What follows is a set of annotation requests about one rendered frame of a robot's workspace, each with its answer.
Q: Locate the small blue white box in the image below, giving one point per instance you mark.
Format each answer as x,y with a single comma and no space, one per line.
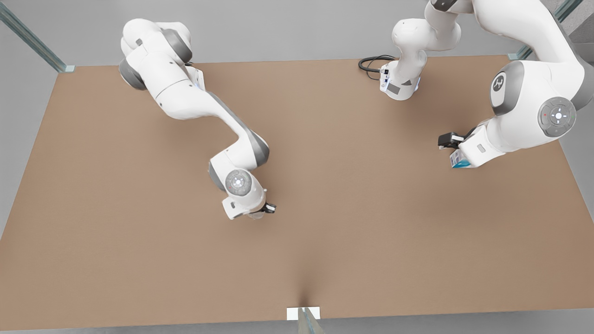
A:
457,161

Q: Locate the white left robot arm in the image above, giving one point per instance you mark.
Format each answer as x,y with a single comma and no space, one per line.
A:
533,88

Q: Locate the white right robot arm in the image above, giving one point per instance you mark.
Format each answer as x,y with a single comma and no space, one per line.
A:
185,93

